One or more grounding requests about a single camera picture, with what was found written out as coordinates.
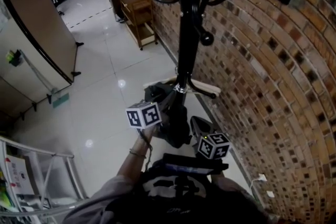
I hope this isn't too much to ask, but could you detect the white cardboard box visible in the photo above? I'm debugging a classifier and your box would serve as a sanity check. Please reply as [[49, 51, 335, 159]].
[[5, 154, 36, 196]]

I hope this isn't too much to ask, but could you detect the thin wrist bracelet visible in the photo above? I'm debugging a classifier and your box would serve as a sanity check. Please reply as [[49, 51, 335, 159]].
[[129, 148, 147, 159]]

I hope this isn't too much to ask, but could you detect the wooden shelf cart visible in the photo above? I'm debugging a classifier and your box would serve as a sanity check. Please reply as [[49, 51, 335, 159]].
[[118, 0, 159, 51]]

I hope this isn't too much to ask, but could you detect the beige partition panel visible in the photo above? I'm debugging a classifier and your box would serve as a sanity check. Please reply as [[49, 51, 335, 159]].
[[0, 17, 73, 120]]

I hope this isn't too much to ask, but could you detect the person's left forearm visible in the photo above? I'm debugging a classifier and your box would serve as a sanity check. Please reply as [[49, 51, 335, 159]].
[[116, 125, 160, 182]]

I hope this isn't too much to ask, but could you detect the black chest-mounted device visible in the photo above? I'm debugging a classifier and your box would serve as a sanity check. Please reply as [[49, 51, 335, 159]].
[[162, 153, 229, 177]]

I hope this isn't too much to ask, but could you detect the green and black holder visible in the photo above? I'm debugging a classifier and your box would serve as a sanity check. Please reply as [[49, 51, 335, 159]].
[[5, 49, 24, 67]]

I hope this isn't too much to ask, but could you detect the black coat rack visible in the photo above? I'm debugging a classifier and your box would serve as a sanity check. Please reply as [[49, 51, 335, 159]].
[[65, 0, 314, 100]]

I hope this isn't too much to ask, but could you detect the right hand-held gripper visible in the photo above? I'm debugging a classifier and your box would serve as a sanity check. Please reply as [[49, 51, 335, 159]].
[[190, 115, 232, 161]]

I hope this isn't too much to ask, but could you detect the green floor sign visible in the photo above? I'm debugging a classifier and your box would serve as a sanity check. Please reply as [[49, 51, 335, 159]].
[[52, 92, 70, 109]]

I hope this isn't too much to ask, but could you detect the black bag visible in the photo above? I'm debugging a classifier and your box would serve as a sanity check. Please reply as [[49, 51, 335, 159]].
[[144, 82, 193, 149]]

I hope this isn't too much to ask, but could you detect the brown partition panel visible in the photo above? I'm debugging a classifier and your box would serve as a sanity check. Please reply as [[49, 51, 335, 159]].
[[1, 0, 85, 85]]

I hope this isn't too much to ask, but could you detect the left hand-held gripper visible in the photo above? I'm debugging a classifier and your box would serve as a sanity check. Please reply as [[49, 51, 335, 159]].
[[125, 89, 177, 130]]

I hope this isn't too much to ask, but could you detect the white metal rack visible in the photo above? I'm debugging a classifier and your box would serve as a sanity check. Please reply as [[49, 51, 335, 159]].
[[0, 135, 89, 224]]

